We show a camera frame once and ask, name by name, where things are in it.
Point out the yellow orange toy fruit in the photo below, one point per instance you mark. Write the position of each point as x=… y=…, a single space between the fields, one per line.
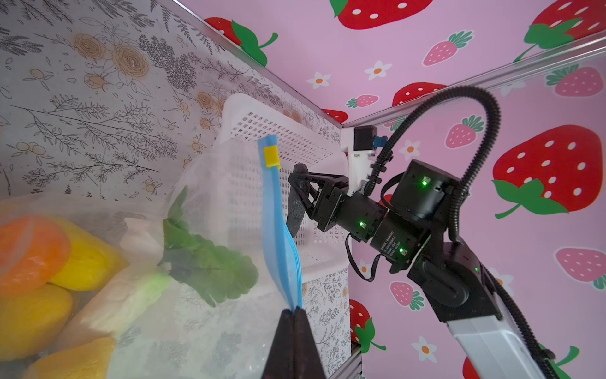
x=30 y=322

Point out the orange tangerine toy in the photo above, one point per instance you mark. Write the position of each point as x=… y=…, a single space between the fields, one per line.
x=33 y=250

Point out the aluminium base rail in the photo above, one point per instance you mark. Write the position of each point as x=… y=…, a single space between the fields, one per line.
x=352 y=367

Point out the clear zip top bag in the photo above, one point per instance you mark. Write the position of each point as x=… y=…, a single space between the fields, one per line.
x=234 y=199

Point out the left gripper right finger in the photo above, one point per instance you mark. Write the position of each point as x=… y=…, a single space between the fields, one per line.
x=307 y=363

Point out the white daikon toy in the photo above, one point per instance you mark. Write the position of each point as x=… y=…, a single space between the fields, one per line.
x=128 y=295

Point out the yellow lemon toy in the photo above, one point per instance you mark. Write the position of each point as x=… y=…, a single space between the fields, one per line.
x=91 y=360

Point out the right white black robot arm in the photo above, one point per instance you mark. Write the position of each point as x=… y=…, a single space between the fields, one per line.
x=413 y=222

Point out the right aluminium frame post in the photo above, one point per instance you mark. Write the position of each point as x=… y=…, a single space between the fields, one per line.
x=586 y=48

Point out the green leaf toy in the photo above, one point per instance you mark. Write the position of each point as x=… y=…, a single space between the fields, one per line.
x=215 y=272

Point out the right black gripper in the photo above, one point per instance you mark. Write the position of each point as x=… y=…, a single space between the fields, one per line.
x=366 y=221

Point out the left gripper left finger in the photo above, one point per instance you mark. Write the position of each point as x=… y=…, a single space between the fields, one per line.
x=280 y=363

